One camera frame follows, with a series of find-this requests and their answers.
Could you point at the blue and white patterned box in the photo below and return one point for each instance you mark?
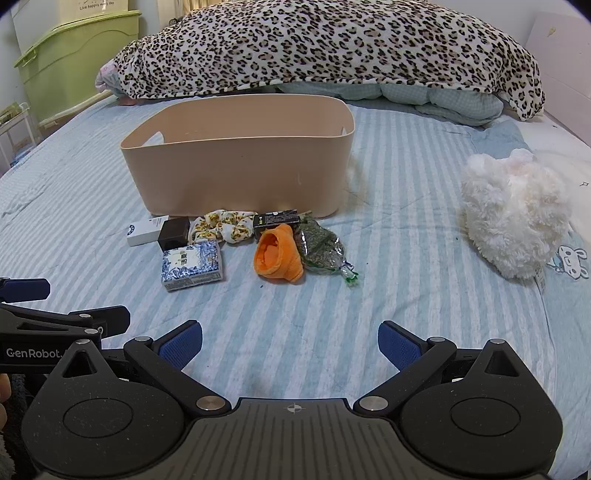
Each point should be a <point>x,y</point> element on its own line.
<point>191,267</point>

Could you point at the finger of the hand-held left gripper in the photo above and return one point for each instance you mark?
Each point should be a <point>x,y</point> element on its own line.
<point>27,289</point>
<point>108,319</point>

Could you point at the pale blue checked quilt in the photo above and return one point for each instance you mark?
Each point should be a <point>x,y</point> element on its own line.
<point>438,99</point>

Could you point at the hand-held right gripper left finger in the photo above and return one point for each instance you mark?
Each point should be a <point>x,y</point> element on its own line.
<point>184,345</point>

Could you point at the white pillow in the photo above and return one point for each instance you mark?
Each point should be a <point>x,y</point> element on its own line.
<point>570,152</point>

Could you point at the green plastic storage bin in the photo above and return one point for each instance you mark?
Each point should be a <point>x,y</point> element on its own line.
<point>69,69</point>

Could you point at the person's left hand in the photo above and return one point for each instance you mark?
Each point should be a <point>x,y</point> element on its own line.
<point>3,397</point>

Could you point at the cream plastic storage bin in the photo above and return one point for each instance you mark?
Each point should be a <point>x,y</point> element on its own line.
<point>101,7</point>

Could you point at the beige plastic basket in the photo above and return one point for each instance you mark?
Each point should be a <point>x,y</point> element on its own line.
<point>231,175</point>

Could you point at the orange sock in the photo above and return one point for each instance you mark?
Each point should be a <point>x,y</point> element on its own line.
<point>286,258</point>

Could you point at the black rectangular carton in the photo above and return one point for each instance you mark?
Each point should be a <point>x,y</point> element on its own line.
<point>277,218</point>

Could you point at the white slim carton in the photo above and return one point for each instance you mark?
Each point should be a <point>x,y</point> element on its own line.
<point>144,232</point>

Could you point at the pale pink board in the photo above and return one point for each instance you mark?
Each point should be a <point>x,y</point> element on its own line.
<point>563,60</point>

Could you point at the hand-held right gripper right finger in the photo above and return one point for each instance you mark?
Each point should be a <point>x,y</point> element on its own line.
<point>393,344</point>

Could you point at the floral fabric scrunchie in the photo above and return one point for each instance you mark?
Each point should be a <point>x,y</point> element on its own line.
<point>221,226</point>

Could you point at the blue striped bed sheet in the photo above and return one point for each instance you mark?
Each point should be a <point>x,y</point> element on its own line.
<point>392,184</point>

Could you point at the clear packet of dried herbs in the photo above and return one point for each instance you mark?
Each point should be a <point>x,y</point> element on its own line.
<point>318,249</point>

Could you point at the white plush toy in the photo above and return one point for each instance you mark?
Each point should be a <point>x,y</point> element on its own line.
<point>508,217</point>

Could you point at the light blue rabbit print blanket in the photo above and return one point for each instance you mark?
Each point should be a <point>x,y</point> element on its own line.
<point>568,261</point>

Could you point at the leopard print blanket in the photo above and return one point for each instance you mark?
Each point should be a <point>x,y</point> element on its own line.
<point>323,46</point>

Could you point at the pink floral cloth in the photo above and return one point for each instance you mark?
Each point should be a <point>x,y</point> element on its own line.
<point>106,78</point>

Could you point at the small black box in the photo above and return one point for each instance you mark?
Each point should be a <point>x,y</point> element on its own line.
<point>173,234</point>

